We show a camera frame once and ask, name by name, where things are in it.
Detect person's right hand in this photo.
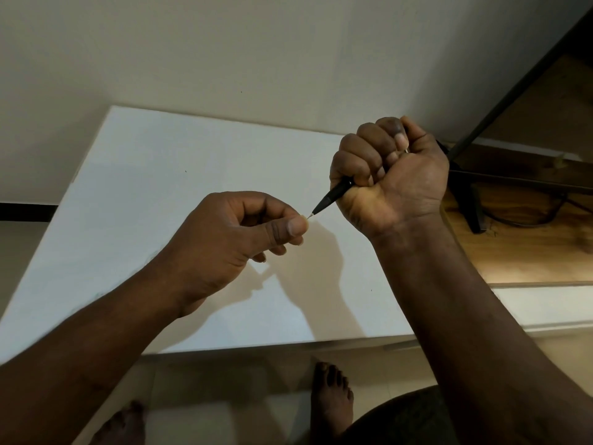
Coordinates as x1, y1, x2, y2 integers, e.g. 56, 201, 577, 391
329, 116, 450, 241

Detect person's left hand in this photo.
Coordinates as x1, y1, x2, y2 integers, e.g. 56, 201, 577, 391
162, 191, 310, 317

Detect black mechanical pencil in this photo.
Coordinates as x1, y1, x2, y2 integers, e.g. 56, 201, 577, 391
308, 147, 411, 219

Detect person's right forearm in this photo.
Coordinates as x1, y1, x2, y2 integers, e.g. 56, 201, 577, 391
372, 214, 593, 445

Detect person's left forearm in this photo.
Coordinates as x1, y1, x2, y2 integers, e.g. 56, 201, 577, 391
0, 255, 187, 445

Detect black tripod stand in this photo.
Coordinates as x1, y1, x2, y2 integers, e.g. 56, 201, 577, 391
435, 6, 593, 235

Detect person's right foot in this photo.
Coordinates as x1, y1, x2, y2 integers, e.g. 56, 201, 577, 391
309, 361, 355, 442

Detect person's foot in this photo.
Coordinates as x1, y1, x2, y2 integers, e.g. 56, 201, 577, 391
309, 361, 355, 442
89, 400, 147, 445

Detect dark grey shorts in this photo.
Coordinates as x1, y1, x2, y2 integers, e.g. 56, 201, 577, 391
342, 384, 460, 445

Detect person's left foot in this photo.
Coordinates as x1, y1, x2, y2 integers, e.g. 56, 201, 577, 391
89, 400, 147, 445

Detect black cable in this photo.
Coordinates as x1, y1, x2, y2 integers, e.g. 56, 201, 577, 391
481, 193, 593, 228

